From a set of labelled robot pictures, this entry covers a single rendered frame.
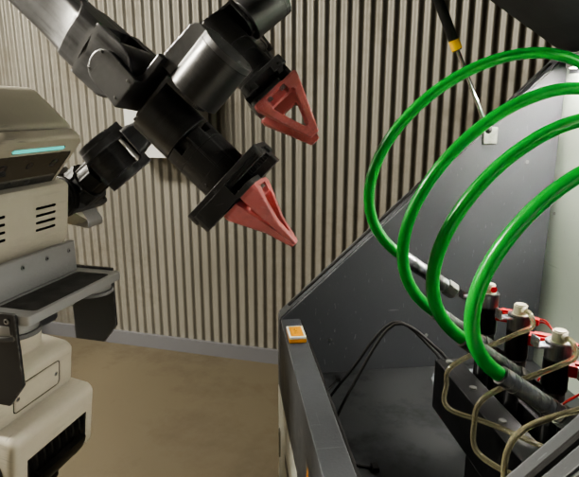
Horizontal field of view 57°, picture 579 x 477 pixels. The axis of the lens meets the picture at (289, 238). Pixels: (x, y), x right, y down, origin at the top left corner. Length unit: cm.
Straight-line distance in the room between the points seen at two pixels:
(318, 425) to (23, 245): 61
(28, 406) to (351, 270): 66
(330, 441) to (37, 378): 62
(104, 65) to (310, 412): 50
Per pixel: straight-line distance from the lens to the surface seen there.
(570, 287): 113
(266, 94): 68
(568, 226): 113
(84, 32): 61
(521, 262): 118
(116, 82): 57
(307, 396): 80
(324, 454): 68
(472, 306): 50
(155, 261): 307
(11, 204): 101
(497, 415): 74
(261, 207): 53
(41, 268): 105
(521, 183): 114
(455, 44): 106
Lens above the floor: 135
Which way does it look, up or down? 14 degrees down
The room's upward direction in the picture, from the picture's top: straight up
